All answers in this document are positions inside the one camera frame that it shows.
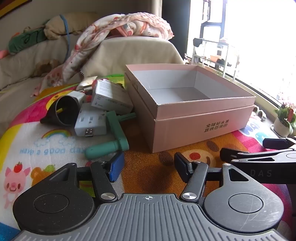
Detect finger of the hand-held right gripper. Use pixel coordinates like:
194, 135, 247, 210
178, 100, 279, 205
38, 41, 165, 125
263, 138, 296, 149
220, 148, 296, 167

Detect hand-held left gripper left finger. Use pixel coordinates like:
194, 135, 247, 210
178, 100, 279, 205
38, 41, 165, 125
47, 152, 125, 202

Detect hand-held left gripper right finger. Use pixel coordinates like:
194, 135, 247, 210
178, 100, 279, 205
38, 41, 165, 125
174, 152, 257, 205

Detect green hand crank tool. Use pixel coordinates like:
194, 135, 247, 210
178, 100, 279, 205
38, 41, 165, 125
84, 111, 137, 160

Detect pink cardboard box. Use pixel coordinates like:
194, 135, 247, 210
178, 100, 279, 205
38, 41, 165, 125
124, 64, 256, 153

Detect white socket adapter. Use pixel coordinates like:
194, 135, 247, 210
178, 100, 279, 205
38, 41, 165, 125
74, 103, 109, 138

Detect white small carton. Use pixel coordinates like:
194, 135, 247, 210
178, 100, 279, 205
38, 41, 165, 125
91, 79, 134, 114

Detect black plastic cup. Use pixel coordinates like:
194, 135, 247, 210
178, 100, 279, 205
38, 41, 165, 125
40, 95, 81, 127

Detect white charger plug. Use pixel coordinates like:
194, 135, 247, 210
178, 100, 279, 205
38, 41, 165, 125
67, 91, 86, 105

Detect potted plant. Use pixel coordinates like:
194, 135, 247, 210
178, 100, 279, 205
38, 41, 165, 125
270, 103, 296, 138

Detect small grey figurines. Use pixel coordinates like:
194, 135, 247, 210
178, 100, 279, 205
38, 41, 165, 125
253, 105, 266, 121

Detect colourful cartoon play mat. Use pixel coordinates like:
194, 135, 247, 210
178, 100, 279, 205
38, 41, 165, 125
0, 74, 296, 232

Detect metal storage rack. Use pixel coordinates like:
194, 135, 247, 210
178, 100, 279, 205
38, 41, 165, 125
185, 37, 241, 81

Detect pink floral blanket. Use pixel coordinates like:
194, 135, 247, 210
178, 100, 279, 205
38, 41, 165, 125
31, 14, 174, 96

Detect beige sofa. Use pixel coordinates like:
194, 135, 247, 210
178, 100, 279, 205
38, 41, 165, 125
0, 11, 185, 137

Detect beige pillow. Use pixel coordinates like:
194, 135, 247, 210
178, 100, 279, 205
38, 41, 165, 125
44, 13, 97, 40

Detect green plush toy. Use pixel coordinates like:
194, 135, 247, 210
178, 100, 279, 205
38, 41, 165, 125
8, 29, 47, 55

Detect blue cord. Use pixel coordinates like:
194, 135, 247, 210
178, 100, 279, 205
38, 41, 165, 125
59, 14, 71, 61

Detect framed wall picture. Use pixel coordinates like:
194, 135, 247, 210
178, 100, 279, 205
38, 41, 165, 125
0, 0, 31, 18

